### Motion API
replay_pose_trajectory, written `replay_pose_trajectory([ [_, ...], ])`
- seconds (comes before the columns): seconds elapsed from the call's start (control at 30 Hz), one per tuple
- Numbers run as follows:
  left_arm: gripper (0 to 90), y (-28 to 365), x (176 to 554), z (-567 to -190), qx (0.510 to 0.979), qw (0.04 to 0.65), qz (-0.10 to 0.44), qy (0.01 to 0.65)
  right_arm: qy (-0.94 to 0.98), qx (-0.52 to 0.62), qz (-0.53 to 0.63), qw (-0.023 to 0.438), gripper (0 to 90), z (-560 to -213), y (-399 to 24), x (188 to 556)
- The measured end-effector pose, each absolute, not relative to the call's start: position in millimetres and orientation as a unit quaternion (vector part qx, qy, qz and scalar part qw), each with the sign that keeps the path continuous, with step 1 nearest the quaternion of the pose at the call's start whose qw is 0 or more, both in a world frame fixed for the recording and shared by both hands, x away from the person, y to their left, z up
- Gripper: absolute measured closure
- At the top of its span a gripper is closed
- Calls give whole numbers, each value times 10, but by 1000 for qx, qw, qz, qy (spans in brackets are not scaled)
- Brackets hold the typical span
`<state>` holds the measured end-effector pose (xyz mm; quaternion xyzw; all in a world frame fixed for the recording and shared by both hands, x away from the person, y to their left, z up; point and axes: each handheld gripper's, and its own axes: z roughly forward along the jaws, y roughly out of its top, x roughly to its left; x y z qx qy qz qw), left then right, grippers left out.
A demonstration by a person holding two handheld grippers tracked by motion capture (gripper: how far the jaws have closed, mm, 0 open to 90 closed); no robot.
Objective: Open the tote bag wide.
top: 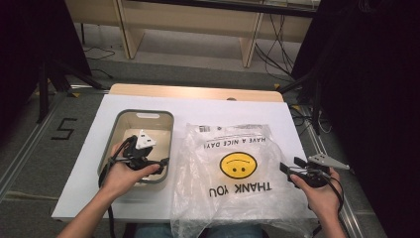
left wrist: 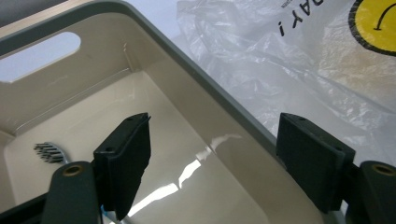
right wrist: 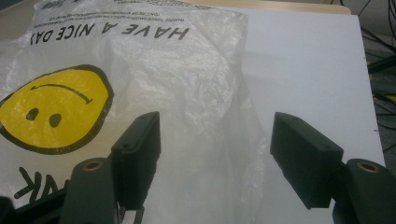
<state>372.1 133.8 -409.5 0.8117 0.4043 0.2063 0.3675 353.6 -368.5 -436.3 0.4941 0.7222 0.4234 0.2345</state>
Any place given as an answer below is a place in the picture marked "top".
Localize person's left hand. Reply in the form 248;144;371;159
99;141;161;201

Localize black curtain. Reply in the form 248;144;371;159
290;0;420;238
0;0;93;133

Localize person's right hand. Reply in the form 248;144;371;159
289;167;345;221

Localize metal floor rail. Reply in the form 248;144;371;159
295;104;366;238
0;95;68;201

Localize bundle of black floor cables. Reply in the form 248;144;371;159
254;13;295;81

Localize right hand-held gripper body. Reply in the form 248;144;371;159
287;153;351;189

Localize clear plastic bag yellow face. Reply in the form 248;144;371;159
169;122;318;238

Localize right hand-held gripper black cable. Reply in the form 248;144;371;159
311;172;345;238

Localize wooden table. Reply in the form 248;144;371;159
108;82;285;103

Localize black stand legs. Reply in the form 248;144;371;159
276;70;324;135
36;59;104;124

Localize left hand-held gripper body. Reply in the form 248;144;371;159
127;129;170;176

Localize light wooden desk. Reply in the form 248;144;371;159
63;0;318;68

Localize beige bin grey rim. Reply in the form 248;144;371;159
97;108;175;192

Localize white table cover board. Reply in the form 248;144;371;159
52;93;330;222

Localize thin black floor cable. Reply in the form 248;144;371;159
82;45;117;80

